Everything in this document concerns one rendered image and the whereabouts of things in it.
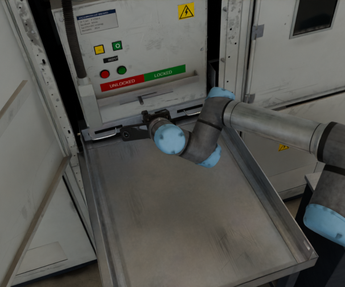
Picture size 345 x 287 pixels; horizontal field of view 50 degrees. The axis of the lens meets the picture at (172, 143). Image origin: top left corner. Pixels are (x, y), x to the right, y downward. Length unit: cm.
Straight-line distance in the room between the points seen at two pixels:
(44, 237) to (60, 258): 22
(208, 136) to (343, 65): 87
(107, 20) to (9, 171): 54
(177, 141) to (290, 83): 76
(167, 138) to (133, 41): 45
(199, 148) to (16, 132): 55
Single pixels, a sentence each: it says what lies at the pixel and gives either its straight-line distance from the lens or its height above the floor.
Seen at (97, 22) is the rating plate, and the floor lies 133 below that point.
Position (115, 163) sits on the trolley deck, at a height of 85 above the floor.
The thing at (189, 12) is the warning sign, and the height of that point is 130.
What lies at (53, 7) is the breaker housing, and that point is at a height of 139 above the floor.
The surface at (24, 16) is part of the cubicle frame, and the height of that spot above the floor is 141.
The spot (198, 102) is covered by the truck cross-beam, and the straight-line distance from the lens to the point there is 150.
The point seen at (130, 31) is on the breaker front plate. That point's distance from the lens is 126.
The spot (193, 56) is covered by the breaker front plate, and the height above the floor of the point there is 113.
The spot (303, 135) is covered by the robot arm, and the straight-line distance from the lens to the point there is 89.
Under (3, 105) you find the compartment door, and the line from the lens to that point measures 113.
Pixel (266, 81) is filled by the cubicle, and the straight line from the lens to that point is 152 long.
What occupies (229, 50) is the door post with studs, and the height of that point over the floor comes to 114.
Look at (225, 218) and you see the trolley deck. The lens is 122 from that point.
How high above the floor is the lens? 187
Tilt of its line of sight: 46 degrees down
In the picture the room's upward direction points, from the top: 5 degrees counter-clockwise
